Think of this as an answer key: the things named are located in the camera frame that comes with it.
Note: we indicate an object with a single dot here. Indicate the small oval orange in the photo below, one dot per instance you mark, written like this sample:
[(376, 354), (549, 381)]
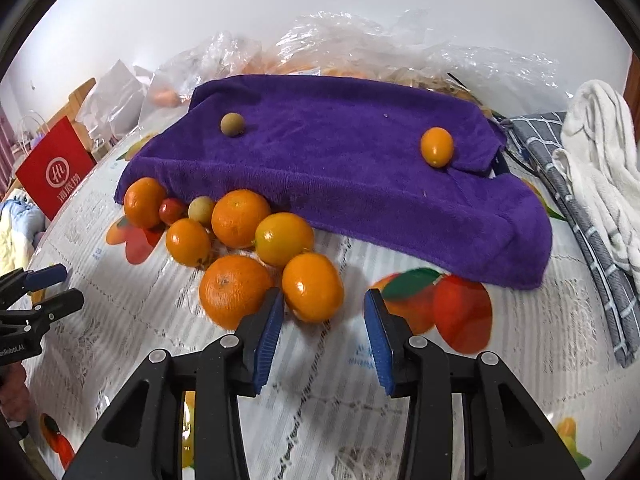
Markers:
[(436, 146)]

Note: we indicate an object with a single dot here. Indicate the crinkled clear plastic bag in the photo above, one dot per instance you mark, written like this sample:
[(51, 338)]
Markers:
[(400, 45)]

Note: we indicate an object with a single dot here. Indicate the red cherry tomato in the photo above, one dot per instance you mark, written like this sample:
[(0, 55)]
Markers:
[(172, 211)]

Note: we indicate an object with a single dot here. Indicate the purple towel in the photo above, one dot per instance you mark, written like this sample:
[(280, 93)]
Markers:
[(340, 170)]

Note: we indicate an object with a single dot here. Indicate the tan longan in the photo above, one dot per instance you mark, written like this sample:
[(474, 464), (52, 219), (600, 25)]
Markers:
[(232, 124), (202, 210)]

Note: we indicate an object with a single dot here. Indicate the white plastic bag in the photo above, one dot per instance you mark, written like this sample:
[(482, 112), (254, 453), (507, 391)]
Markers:
[(117, 95)]

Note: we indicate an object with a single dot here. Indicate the fruit print tablecloth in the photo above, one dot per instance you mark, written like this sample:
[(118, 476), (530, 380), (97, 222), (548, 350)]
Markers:
[(325, 410)]

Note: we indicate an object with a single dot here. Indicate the grey checked cloth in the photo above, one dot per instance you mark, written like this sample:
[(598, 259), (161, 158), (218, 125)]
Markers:
[(595, 270)]

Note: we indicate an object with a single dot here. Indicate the small round orange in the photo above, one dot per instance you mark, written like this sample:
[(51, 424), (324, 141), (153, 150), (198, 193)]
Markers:
[(187, 241)]

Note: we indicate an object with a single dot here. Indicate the red paper bag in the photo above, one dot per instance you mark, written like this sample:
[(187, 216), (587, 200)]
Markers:
[(52, 170)]

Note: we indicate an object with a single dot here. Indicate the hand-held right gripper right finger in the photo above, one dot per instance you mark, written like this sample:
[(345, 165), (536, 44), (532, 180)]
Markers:
[(377, 342)]

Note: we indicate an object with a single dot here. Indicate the clear plastic bag with oranges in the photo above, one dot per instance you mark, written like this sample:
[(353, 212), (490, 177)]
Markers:
[(200, 67)]

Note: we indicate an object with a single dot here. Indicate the person's left hand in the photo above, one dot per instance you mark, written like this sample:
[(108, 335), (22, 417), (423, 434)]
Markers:
[(14, 392)]

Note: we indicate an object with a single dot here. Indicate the pale blue plush fabric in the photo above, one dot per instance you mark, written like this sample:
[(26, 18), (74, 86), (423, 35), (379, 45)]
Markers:
[(17, 220)]

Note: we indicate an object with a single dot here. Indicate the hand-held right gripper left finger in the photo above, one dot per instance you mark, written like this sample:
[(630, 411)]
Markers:
[(270, 332)]

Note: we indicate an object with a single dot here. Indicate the wooden furniture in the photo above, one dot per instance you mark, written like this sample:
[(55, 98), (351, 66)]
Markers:
[(80, 95)]

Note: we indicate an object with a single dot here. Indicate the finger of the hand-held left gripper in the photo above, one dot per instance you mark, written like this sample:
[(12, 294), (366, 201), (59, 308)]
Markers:
[(62, 302), (47, 276)]

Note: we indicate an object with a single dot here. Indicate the white towel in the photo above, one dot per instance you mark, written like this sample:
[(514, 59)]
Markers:
[(597, 160)]

